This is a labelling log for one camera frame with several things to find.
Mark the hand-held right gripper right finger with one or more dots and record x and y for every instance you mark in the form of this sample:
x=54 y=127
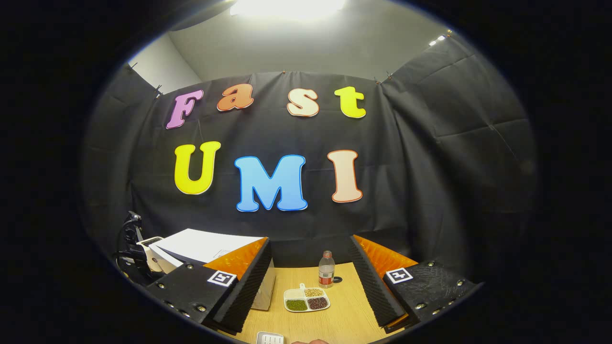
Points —
x=373 y=291

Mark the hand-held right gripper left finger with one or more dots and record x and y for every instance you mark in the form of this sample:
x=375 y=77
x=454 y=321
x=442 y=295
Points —
x=248 y=291

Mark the white microwave oven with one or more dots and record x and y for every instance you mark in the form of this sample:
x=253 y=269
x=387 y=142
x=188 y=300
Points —
x=205 y=243

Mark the white divided plate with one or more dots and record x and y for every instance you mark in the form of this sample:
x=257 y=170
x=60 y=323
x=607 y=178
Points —
x=292 y=292

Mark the clear bottle with red label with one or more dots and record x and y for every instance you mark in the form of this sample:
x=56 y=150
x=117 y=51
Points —
x=326 y=272

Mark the pile of green beans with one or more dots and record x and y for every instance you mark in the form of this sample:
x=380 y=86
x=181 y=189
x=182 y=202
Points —
x=297 y=305

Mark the small white tray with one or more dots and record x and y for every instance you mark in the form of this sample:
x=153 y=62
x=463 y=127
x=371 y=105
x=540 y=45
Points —
x=270 y=338

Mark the pile of dark red beans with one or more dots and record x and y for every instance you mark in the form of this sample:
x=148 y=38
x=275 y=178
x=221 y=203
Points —
x=318 y=303

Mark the pile of yellow soybeans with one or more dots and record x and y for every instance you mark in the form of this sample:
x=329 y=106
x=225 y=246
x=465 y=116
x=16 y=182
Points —
x=314 y=292

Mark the black backdrop cloth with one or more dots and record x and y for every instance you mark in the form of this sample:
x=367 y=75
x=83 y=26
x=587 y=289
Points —
x=430 y=167

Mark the ceiling light panel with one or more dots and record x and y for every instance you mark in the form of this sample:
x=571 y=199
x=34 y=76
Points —
x=287 y=7
x=440 y=39

